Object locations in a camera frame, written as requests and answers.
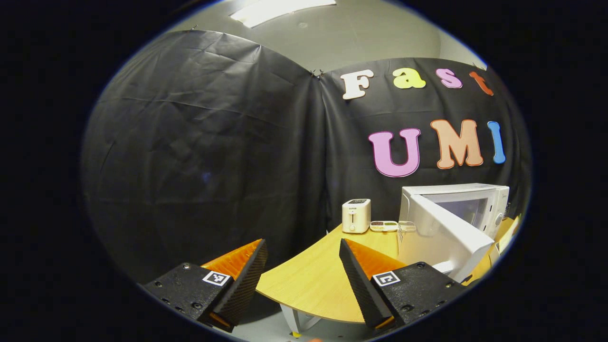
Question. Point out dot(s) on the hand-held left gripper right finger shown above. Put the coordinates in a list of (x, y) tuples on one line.
[(361, 285)]

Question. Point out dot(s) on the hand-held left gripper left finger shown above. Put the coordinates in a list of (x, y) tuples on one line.
[(244, 289)]

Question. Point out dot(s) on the white microwave oven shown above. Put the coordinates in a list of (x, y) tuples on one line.
[(441, 237)]

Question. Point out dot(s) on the white table leg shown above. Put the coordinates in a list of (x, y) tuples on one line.
[(292, 320)]

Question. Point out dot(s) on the white tray of seasonings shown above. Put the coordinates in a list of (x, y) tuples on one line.
[(384, 226)]

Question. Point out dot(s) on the white toaster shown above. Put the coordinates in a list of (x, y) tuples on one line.
[(356, 216)]

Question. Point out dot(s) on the black backdrop cloth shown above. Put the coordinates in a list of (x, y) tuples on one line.
[(204, 142)]

